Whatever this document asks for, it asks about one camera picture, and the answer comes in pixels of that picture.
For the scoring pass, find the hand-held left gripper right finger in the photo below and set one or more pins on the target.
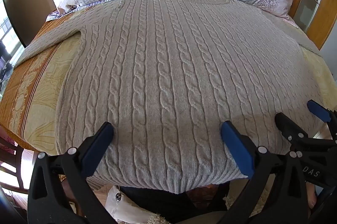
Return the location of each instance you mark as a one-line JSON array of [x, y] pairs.
[[237, 150]]

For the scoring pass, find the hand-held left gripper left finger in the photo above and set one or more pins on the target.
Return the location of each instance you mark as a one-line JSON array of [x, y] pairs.
[[98, 150]]

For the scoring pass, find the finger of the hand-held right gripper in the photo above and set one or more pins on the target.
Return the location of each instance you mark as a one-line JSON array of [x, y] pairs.
[[320, 109], [287, 123]]

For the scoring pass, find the person's right hand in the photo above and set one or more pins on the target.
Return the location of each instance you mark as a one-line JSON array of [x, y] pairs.
[[312, 197]]

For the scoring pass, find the person's white jacket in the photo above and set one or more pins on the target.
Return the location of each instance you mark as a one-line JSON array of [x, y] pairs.
[[123, 208]]

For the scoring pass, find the yellow patterned bed blanket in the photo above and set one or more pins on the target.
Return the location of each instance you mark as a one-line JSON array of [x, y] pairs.
[[39, 97]]

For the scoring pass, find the wooden chair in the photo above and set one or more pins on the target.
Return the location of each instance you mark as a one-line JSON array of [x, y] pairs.
[[19, 155]]

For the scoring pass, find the person's dark trousers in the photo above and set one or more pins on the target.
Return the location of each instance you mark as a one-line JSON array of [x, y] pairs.
[[163, 200]]

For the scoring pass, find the wooden headboard with glass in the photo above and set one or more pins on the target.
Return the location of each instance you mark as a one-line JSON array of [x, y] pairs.
[[330, 15]]

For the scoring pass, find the window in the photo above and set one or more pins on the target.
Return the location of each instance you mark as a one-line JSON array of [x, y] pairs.
[[8, 36]]

